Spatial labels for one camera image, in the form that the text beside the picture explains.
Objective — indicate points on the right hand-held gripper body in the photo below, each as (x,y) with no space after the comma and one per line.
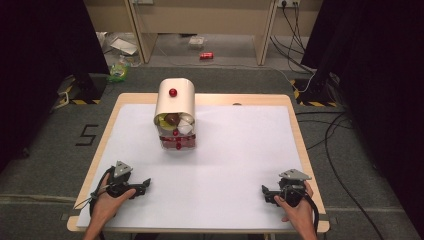
(293,186)

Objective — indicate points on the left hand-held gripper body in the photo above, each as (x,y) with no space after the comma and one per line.
(121,181)

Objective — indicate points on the pile of small capsules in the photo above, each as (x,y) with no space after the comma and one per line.
(172,119)

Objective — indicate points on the cream capsule box red knob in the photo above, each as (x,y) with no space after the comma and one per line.
(175,98)

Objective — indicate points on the person's left hand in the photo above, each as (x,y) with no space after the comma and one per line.
(108,205)

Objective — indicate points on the person's right hand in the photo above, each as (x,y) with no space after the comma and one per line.
(298,213)

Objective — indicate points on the white table mat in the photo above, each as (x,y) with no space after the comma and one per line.
(226,166)

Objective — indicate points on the black stand base hazard tape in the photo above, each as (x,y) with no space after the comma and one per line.
(313,93)
(83,89)

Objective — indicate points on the green snack bag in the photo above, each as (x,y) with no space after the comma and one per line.
(118,71)

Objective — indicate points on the black curtain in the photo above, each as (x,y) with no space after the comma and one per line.
(376,83)
(40,66)

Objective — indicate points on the white plastic bag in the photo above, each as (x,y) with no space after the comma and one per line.
(124,46)

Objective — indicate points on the red drink can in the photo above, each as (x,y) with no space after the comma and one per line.
(206,55)

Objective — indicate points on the clear plastic box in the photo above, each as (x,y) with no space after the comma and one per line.
(196,42)

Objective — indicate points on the white wall socket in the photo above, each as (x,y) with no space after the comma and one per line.
(288,3)

